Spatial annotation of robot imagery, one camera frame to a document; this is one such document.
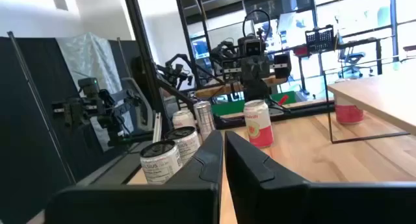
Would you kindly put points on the background monitor screen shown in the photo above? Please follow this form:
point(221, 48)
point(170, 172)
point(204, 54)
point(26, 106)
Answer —
point(200, 48)

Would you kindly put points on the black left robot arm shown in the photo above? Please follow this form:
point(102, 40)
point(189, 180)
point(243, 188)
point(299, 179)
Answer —
point(227, 53)

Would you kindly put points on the clear plastic wrapped object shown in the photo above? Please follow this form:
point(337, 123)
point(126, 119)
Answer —
point(87, 58)

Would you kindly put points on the black perforated basket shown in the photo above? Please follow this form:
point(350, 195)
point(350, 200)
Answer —
point(320, 39)

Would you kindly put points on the black partition panel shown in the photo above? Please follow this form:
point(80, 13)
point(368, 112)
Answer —
point(26, 120)

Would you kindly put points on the pink and white beverage can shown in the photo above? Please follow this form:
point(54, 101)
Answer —
point(258, 126)
point(347, 113)
point(182, 119)

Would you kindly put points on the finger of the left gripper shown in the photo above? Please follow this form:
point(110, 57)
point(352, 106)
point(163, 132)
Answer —
point(264, 89)
point(250, 89)

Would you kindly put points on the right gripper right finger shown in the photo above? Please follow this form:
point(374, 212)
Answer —
point(279, 201)

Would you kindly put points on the small red object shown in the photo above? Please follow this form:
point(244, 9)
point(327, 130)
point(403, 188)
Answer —
point(282, 99)

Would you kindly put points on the silver aluminium extrusion bar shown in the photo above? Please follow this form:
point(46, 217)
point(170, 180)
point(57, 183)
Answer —
point(157, 128)

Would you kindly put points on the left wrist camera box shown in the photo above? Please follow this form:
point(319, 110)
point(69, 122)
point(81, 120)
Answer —
point(252, 47)

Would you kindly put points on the green floor mat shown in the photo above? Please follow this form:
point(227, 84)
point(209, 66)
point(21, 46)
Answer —
point(232, 107)

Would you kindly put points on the grey wall vent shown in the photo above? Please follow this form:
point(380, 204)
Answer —
point(60, 3)

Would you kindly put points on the black background robot arm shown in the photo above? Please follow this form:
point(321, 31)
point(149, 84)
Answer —
point(175, 73)
point(94, 110)

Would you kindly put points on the black aluminium rig frame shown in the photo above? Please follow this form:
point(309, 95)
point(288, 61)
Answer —
point(146, 61)

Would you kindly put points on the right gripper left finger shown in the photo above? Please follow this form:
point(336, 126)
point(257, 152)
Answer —
point(182, 201)

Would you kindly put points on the silver can with blue tab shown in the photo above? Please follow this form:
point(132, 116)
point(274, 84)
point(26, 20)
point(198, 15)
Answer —
point(204, 118)

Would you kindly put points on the office chair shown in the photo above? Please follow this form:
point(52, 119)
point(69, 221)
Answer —
point(352, 60)

